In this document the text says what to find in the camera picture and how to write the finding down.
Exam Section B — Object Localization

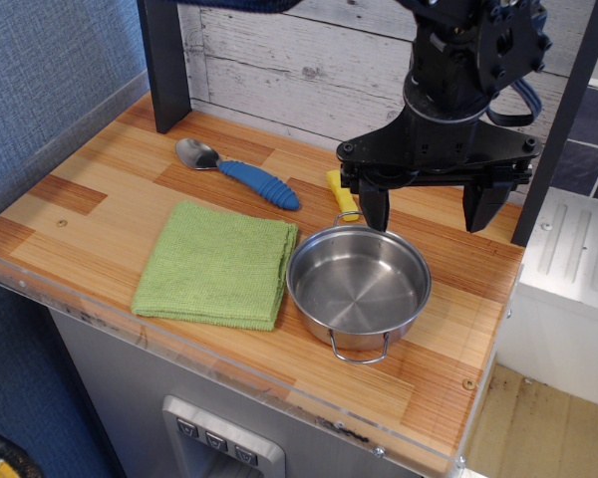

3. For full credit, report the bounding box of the silver panel with buttons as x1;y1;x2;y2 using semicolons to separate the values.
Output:
162;395;286;477

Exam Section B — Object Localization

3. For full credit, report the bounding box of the yellow black object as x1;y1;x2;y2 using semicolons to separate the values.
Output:
0;435;45;478

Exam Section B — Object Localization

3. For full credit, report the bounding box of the white ridged box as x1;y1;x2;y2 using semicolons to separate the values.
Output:
496;188;598;403

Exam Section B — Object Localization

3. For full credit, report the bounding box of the clear acrylic table edge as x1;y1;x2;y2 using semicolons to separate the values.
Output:
0;259;467;477

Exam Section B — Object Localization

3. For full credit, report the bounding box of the dark left frame post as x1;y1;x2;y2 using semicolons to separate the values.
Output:
137;0;191;133

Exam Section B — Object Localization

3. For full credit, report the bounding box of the blue black cable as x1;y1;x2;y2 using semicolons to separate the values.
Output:
485;79;545;128

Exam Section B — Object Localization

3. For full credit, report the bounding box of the dark frame post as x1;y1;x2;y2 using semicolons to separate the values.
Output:
510;1;598;247
137;0;191;133

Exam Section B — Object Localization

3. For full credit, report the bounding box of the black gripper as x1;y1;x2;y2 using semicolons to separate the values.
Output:
337;108;543;233

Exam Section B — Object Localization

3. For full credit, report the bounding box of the dark right frame post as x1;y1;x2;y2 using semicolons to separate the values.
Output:
510;1;598;247

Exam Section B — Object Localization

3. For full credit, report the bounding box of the small steel pot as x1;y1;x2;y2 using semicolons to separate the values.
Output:
285;211;433;365

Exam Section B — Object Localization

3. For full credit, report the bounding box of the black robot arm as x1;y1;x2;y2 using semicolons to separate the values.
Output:
337;1;551;232

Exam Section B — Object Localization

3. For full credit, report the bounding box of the green cloth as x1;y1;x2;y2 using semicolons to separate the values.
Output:
131;202;298;332

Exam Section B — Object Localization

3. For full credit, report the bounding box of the yellow plastic handle piece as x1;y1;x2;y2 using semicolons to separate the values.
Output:
326;170;361;222

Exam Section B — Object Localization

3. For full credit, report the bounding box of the spoon with blue handle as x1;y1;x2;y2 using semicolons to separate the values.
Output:
175;138;300;211

